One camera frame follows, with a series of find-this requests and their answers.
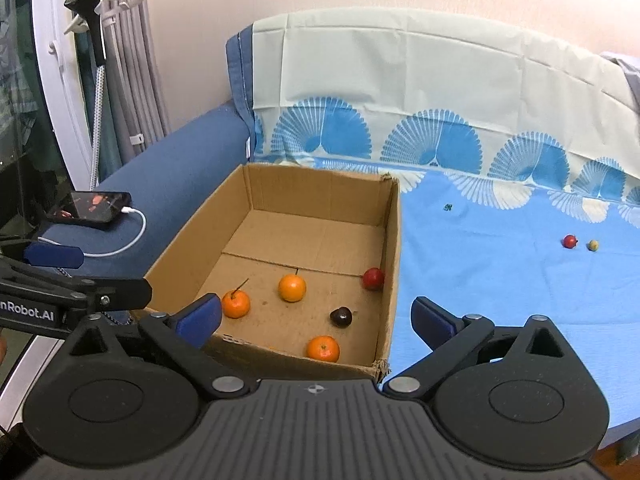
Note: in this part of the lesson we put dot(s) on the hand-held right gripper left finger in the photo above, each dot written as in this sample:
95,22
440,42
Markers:
200,317

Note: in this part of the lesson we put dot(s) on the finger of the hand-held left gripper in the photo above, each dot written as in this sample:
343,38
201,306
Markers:
55,256
122,294

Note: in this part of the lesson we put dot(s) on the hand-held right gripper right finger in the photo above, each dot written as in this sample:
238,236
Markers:
437,321

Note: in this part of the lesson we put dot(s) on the small orange tangerine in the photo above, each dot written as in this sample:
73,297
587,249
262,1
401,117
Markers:
323,349
236,304
292,288

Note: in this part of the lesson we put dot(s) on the small red apple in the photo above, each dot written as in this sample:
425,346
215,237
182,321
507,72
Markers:
373,278
569,241

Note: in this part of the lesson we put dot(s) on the dark purple plum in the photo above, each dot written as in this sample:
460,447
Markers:
341,316

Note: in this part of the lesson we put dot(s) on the brown cardboard box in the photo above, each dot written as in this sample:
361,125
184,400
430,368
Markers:
300,230

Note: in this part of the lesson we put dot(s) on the black smartphone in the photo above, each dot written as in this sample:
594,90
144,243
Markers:
95,207

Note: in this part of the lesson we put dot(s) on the blue fan-printed cloth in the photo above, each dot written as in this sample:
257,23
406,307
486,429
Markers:
500,285

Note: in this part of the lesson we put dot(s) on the blue sofa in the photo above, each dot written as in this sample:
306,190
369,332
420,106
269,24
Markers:
175,170

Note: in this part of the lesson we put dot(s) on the white curtain clip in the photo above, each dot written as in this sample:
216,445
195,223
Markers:
136,138

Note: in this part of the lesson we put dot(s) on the small yellow-green berry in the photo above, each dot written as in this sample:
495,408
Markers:
593,245

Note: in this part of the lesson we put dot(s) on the grey curtain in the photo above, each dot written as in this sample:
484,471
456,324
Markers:
135,60

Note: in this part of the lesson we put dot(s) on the grey cloth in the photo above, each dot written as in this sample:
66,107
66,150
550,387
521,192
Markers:
627,67

